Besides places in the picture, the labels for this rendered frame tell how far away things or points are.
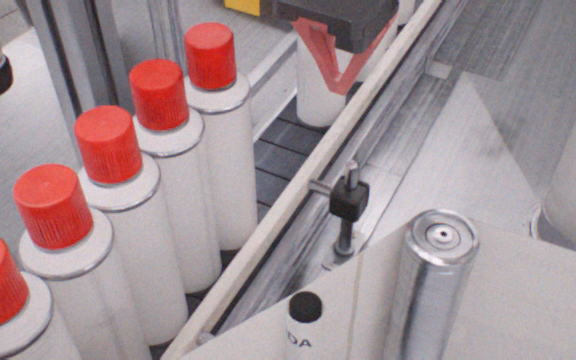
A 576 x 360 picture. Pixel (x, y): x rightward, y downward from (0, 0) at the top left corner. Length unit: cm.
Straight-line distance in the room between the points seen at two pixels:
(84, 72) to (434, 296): 33
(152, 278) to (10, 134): 40
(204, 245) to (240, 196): 5
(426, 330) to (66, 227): 20
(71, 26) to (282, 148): 24
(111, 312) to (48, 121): 44
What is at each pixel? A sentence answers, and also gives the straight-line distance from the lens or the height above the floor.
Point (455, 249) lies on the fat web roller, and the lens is 34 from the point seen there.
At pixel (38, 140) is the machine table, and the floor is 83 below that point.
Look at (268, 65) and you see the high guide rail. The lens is 62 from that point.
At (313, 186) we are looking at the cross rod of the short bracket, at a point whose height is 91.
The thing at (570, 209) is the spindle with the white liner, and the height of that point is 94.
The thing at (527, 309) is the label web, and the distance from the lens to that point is 40.
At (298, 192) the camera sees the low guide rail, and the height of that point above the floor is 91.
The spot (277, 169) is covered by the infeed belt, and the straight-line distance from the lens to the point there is 63.
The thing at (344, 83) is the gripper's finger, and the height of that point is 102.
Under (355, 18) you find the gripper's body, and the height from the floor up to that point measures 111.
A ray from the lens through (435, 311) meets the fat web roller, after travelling 36.
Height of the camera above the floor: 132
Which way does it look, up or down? 45 degrees down
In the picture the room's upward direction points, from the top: 1 degrees clockwise
